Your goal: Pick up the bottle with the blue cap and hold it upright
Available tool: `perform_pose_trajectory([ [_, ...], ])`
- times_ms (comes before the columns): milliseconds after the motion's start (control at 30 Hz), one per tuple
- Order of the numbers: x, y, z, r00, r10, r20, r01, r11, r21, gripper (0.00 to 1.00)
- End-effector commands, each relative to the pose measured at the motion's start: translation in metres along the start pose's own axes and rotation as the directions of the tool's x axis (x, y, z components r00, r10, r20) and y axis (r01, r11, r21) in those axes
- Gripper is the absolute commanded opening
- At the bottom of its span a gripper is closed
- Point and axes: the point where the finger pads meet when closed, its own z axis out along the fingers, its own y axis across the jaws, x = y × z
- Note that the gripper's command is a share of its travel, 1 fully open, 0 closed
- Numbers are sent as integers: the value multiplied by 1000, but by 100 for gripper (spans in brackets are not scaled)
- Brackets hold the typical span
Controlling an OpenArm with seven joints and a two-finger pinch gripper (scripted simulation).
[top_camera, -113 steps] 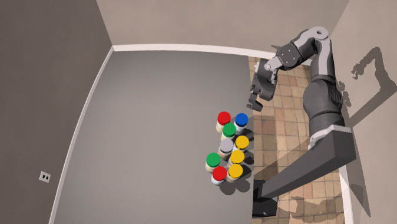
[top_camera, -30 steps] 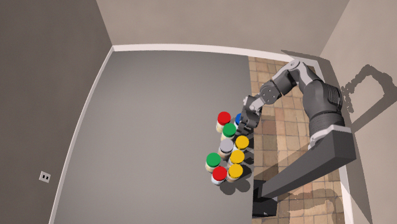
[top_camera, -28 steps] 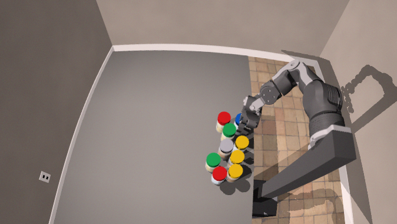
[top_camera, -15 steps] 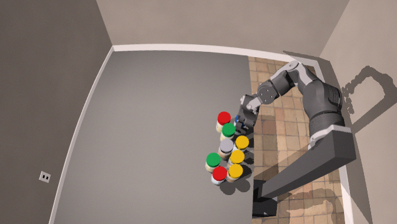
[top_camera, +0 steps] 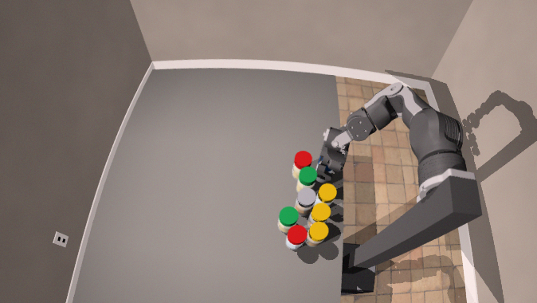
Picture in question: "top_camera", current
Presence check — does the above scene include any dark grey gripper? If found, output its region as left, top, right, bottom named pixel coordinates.
left=316, top=141, right=350, bottom=182

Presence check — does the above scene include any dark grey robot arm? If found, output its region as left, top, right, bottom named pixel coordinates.
left=323, top=82, right=476, bottom=203

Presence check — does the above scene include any red-capped bottle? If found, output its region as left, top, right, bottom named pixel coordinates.
left=292, top=151, right=312, bottom=180
left=285, top=225, right=308, bottom=250

